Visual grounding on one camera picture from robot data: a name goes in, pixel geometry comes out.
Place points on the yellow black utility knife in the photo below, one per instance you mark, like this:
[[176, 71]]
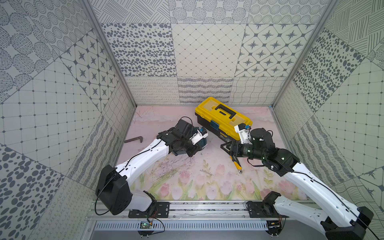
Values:
[[237, 164]]

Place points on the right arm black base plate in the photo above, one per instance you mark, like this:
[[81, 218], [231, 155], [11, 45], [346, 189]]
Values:
[[261, 210]]

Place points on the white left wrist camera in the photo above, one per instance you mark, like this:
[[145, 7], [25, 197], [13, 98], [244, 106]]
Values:
[[199, 137]]

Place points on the steel nail pile centre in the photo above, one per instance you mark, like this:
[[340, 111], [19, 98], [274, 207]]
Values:
[[206, 172]]

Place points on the white slotted cable duct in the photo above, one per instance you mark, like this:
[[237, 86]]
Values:
[[193, 225]]

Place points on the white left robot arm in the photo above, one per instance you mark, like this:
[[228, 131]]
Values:
[[114, 185]]

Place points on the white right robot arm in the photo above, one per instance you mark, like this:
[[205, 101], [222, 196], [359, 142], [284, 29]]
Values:
[[336, 218]]

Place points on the dark metal L-shaped wrench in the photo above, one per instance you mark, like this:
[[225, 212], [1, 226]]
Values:
[[140, 138]]

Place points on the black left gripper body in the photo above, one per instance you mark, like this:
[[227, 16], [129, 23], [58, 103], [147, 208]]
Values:
[[192, 149]]

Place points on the aluminium mounting rail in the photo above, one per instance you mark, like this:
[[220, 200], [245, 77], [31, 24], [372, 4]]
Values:
[[221, 210]]

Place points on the teal plastic storage box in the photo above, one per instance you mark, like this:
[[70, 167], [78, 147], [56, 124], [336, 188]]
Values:
[[186, 146]]

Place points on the yellow black toolbox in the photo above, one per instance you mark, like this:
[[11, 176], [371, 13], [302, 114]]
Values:
[[220, 119]]

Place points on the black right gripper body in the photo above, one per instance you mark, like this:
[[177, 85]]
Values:
[[248, 151]]

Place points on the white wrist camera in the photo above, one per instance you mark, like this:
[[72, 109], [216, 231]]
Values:
[[244, 133], [199, 137]]

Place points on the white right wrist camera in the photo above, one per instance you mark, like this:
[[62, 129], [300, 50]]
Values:
[[244, 133]]

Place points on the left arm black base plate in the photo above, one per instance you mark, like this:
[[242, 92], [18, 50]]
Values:
[[158, 210]]

